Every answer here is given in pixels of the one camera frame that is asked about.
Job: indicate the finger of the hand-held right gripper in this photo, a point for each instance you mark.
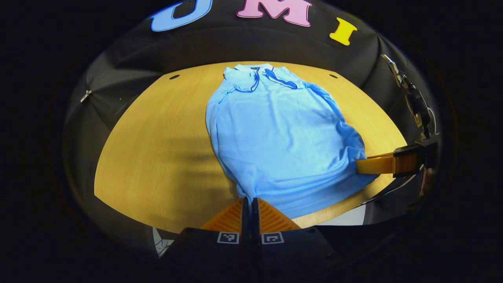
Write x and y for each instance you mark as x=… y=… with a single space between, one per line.
x=377 y=164

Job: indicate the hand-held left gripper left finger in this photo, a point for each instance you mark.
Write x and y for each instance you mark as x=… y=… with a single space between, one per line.
x=243 y=220

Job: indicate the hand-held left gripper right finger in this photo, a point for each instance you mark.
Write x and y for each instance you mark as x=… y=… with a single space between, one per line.
x=254 y=220

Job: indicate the light blue T-shirt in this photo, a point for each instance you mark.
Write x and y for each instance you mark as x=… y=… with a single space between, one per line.
x=283 y=141

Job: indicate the black backdrop cloth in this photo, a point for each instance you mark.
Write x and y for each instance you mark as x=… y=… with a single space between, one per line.
x=251 y=43

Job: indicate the silver binder clip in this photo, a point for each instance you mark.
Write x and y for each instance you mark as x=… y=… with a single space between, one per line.
x=85 y=95

